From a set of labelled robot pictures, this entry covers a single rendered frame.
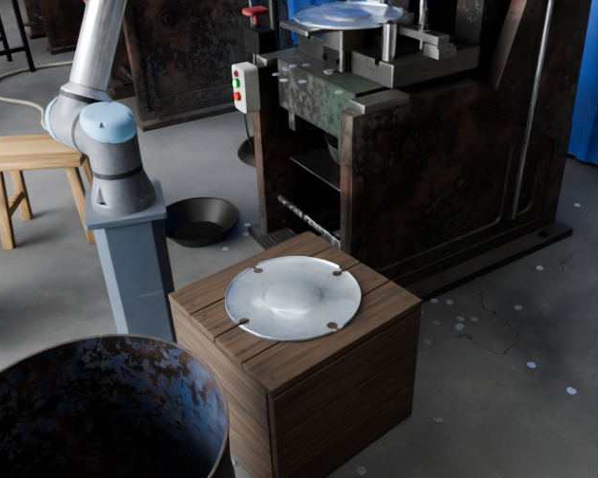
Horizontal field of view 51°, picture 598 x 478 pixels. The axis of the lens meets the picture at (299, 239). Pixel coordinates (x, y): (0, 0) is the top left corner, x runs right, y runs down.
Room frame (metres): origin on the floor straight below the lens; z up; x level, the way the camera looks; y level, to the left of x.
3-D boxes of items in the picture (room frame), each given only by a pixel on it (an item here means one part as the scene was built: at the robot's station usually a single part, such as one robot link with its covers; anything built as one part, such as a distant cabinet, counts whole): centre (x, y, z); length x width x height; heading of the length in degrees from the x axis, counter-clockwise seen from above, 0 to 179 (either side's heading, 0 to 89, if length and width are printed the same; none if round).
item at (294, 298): (1.06, 0.02, 0.35); 0.29 x 0.29 x 0.01
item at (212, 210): (1.91, 0.36, 0.04); 0.30 x 0.30 x 0.07
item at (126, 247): (1.34, 0.42, 0.23); 0.19 x 0.19 x 0.45; 15
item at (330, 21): (1.72, -0.15, 0.78); 0.29 x 0.29 x 0.01
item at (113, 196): (1.34, 0.42, 0.50); 0.15 x 0.15 x 0.10
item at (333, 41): (1.69, -0.11, 0.72); 0.25 x 0.14 x 0.14; 121
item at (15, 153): (1.97, 0.88, 0.16); 0.34 x 0.24 x 0.34; 93
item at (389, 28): (1.57, -0.24, 0.75); 0.03 x 0.03 x 0.10; 31
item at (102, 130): (1.35, 0.43, 0.62); 0.13 x 0.12 x 0.14; 47
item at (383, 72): (1.78, -0.26, 0.68); 0.45 x 0.30 x 0.06; 31
